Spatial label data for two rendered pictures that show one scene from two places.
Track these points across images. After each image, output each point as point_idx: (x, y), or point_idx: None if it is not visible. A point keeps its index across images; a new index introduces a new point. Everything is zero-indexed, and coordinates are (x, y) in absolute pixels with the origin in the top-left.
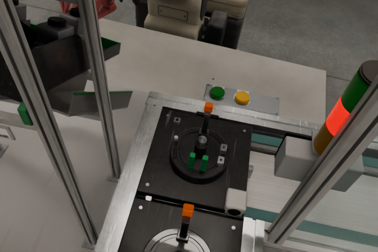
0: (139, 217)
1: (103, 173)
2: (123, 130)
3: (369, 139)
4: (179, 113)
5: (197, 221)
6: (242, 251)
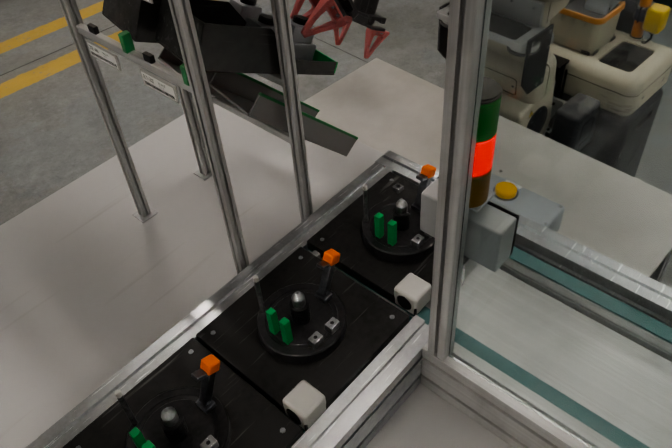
0: (293, 266)
1: None
2: None
3: (458, 159)
4: (406, 182)
5: (353, 294)
6: (388, 346)
